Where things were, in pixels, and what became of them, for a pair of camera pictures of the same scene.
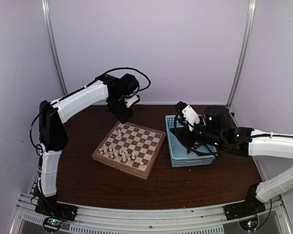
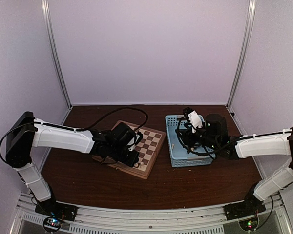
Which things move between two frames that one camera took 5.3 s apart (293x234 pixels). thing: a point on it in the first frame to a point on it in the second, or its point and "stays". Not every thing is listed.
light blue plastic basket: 200,154 stays
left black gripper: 124,117 to 132,160
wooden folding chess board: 131,148 stays
